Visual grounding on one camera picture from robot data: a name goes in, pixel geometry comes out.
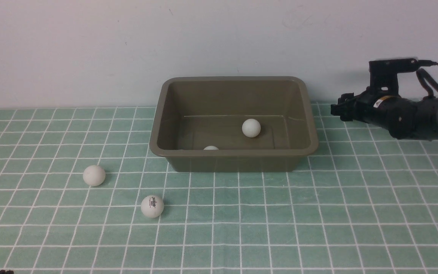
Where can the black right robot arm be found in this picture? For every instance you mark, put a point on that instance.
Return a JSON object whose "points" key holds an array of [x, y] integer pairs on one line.
{"points": [[402, 118]]}

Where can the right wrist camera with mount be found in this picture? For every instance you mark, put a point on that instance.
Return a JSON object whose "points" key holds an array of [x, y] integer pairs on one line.
{"points": [[384, 73]]}

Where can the olive green plastic bin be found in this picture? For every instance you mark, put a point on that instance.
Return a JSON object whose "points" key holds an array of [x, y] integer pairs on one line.
{"points": [[195, 112]]}

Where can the green checkered tablecloth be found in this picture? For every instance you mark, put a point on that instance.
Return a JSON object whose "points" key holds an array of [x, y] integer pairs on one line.
{"points": [[364, 203]]}

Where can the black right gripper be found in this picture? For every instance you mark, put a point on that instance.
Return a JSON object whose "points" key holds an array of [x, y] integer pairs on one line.
{"points": [[374, 106]]}

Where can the plain white ball edge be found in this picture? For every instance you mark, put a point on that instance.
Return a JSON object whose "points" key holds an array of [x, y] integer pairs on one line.
{"points": [[251, 128]]}

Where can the plain white ping-pong ball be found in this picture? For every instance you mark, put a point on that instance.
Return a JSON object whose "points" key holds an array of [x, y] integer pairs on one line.
{"points": [[94, 175]]}

